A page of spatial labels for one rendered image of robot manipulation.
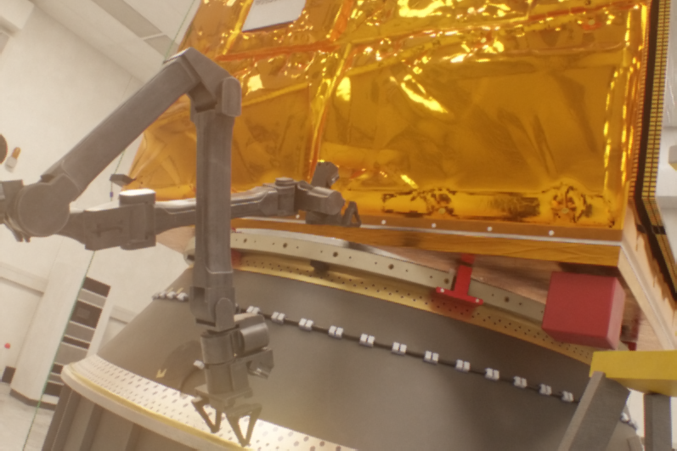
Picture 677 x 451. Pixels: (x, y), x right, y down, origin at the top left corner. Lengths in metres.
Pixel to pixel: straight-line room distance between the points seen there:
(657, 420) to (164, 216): 0.97
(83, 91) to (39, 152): 1.20
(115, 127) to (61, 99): 8.88
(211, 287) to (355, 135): 0.88
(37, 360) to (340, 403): 7.93
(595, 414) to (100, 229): 0.92
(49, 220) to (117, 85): 9.52
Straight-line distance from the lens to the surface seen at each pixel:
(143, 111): 1.03
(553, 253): 1.45
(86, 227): 1.17
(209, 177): 1.09
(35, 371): 9.18
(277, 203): 1.39
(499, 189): 1.51
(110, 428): 1.71
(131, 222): 1.20
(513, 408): 1.59
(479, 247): 1.52
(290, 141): 1.98
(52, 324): 9.14
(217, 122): 1.10
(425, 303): 1.63
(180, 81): 1.07
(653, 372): 1.04
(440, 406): 1.49
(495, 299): 1.66
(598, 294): 1.44
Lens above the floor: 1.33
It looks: 17 degrees up
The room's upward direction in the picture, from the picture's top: 17 degrees clockwise
